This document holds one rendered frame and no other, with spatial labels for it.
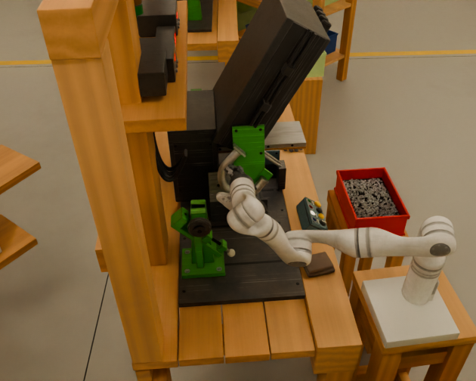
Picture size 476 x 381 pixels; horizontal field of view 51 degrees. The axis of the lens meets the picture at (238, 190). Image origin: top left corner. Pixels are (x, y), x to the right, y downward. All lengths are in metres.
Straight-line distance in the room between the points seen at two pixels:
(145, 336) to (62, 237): 1.95
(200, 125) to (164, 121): 0.54
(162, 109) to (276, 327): 0.77
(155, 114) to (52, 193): 2.44
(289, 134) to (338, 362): 0.88
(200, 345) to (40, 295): 1.61
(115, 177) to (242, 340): 0.75
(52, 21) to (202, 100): 1.17
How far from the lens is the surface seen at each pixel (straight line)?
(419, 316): 1.76
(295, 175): 2.18
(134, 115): 1.37
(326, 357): 1.65
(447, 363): 1.91
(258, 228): 1.40
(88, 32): 0.93
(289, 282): 1.74
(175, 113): 1.36
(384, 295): 1.77
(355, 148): 3.99
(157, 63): 1.42
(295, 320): 1.67
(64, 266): 3.19
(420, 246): 1.55
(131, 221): 1.17
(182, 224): 1.63
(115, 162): 1.06
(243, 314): 1.68
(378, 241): 1.55
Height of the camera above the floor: 2.23
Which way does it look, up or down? 40 degrees down
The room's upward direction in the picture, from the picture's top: 1 degrees counter-clockwise
